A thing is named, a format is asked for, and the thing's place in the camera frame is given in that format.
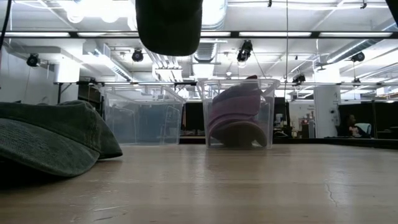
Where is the dark green baseball cap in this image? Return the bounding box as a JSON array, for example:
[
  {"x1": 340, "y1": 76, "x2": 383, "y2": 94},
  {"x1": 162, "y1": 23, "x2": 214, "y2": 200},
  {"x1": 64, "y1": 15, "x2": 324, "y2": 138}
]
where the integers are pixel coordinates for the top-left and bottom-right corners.
[
  {"x1": 135, "y1": 0, "x2": 203, "y2": 57},
  {"x1": 0, "y1": 100, "x2": 124, "y2": 179}
]

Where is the black background cabinet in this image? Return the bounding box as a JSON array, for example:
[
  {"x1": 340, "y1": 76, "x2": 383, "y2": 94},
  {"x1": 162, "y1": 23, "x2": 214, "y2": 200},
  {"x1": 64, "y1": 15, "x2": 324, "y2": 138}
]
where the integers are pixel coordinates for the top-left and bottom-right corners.
[{"x1": 183, "y1": 102, "x2": 203, "y2": 136}]

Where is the clear plastic bin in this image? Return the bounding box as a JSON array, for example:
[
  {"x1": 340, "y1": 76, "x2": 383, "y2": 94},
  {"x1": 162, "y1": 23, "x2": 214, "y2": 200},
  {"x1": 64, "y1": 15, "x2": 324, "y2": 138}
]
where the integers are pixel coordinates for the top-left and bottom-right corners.
[
  {"x1": 197, "y1": 78, "x2": 281, "y2": 150},
  {"x1": 99, "y1": 85, "x2": 187, "y2": 146}
]

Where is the overhead light bar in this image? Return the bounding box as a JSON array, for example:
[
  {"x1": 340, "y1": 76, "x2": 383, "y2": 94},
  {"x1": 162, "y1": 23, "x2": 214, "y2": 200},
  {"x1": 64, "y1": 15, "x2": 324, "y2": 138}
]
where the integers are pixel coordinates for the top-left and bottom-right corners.
[{"x1": 0, "y1": 30, "x2": 394, "y2": 39}]

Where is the thin vertical pole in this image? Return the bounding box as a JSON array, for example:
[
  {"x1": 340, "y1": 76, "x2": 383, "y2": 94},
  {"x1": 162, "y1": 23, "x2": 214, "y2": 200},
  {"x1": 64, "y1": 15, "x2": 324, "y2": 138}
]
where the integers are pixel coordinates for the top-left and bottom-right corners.
[{"x1": 285, "y1": 0, "x2": 289, "y2": 100}]

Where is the black background shelf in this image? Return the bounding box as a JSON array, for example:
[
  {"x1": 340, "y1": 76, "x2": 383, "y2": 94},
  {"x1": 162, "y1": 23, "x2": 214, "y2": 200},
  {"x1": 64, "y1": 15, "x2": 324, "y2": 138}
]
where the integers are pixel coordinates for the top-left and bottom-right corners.
[{"x1": 77, "y1": 83, "x2": 105, "y2": 113}]

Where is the white round pillar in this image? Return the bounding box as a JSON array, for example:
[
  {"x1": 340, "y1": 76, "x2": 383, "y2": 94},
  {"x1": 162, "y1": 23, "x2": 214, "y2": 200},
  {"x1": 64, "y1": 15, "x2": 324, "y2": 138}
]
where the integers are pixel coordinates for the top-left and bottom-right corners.
[{"x1": 313, "y1": 85, "x2": 341, "y2": 139}]

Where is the white square column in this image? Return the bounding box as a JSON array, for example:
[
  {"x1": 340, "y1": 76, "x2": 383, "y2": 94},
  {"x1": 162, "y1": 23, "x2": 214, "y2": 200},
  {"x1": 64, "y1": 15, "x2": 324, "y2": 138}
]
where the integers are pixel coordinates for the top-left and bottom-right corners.
[{"x1": 54, "y1": 57, "x2": 81, "y2": 84}]

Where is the person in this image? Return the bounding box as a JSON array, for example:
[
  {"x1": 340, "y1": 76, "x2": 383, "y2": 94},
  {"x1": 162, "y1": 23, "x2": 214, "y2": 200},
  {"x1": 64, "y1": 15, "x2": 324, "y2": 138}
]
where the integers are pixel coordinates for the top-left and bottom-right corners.
[{"x1": 343, "y1": 114, "x2": 371, "y2": 139}]

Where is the light blue chair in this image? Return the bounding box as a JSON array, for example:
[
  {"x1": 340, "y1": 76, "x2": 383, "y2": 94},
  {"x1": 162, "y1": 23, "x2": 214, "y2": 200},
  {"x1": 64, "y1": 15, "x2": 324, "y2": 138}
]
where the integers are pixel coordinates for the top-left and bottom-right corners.
[{"x1": 356, "y1": 123, "x2": 373, "y2": 136}]

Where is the black background partition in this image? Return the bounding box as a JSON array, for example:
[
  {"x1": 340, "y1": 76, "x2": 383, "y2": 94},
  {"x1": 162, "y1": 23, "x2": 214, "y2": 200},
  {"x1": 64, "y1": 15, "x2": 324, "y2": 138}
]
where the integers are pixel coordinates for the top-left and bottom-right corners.
[{"x1": 338, "y1": 101, "x2": 398, "y2": 140}]

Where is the round silver air duct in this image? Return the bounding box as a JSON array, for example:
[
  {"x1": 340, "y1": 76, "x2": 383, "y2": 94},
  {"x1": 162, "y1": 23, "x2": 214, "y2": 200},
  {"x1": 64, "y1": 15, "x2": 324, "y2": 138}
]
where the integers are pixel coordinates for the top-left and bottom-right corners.
[{"x1": 201, "y1": 0, "x2": 228, "y2": 31}]

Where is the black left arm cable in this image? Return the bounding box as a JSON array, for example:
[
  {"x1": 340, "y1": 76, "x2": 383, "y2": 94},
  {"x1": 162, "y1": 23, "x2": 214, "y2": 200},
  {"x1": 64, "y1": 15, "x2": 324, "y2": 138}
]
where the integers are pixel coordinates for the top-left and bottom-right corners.
[{"x1": 0, "y1": 0, "x2": 13, "y2": 52}]

